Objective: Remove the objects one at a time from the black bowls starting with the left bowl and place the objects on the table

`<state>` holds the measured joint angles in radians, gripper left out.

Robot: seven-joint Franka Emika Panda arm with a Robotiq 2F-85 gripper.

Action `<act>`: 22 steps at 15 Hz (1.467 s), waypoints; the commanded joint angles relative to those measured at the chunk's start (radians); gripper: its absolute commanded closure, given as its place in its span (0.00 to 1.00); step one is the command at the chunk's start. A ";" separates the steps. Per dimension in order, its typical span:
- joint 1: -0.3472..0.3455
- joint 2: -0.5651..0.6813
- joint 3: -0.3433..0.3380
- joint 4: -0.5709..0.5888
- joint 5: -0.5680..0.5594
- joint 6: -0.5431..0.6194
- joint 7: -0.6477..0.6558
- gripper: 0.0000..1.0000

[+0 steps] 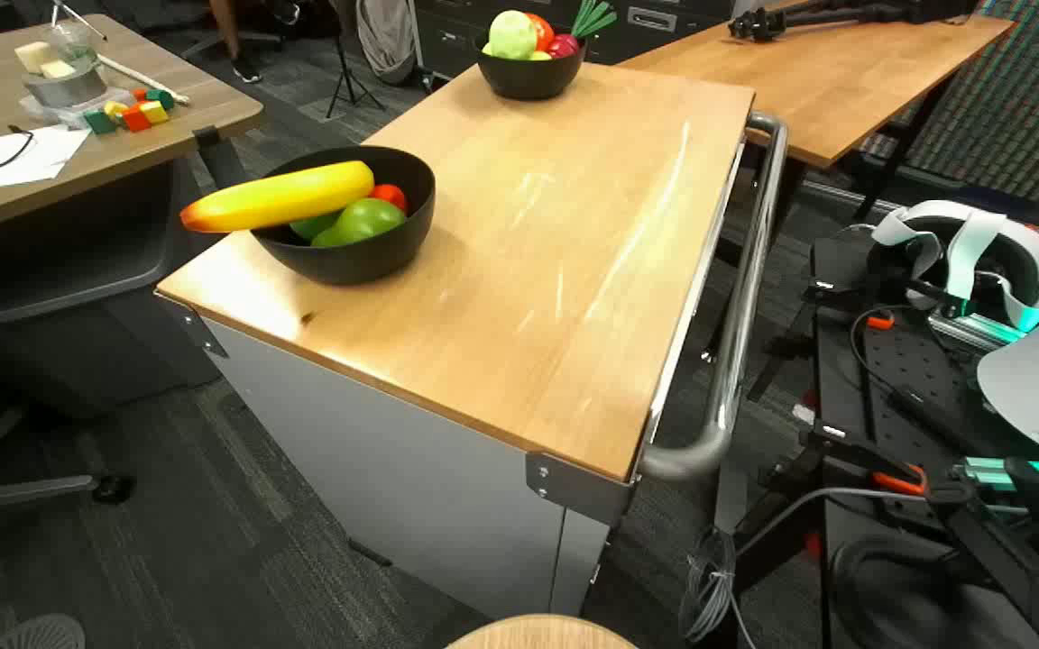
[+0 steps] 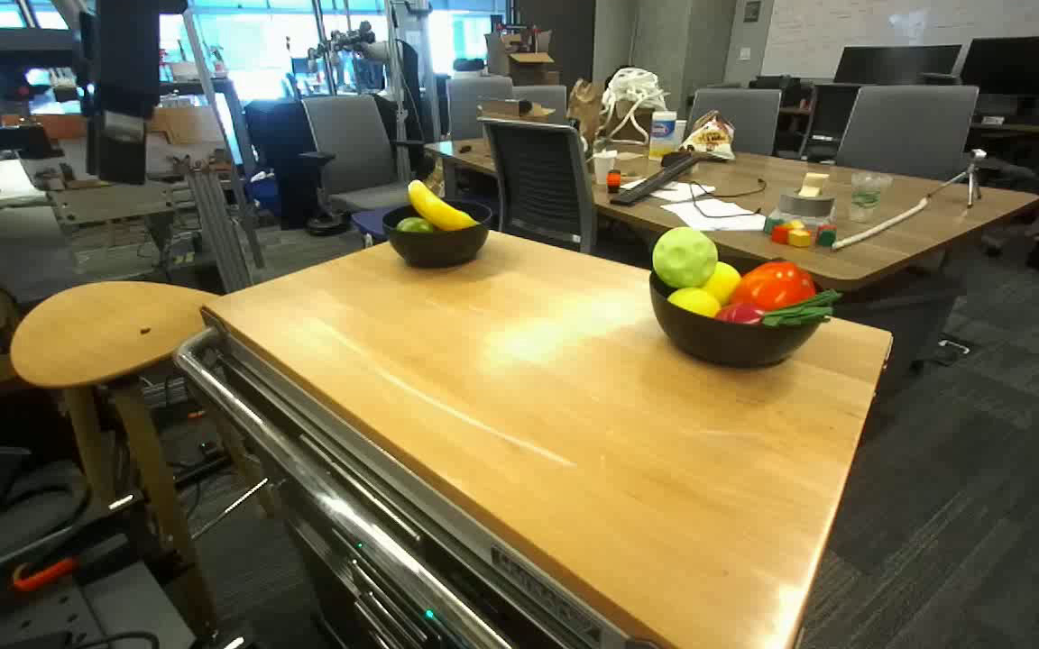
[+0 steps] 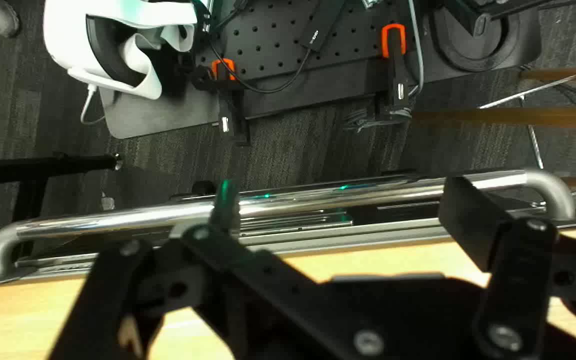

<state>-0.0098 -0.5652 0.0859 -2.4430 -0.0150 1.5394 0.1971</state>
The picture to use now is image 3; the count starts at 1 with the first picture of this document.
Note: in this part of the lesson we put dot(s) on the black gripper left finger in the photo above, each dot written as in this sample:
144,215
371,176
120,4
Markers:
111,300

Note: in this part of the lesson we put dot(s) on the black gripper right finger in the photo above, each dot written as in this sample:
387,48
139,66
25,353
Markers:
514,286

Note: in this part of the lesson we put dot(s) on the black tripod pole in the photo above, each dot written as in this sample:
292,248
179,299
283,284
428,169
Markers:
35,169

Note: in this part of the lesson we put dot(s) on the grey floor mat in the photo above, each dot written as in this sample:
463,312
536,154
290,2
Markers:
141,117

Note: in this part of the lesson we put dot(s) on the thin silver metal rod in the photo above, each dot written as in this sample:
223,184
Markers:
528,93

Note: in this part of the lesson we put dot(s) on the black round base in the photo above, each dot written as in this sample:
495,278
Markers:
460,47

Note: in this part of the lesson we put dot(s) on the white VR headset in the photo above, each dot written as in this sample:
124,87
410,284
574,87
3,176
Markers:
68,40

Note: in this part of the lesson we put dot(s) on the black perforated breadboard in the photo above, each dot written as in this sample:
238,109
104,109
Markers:
281,40

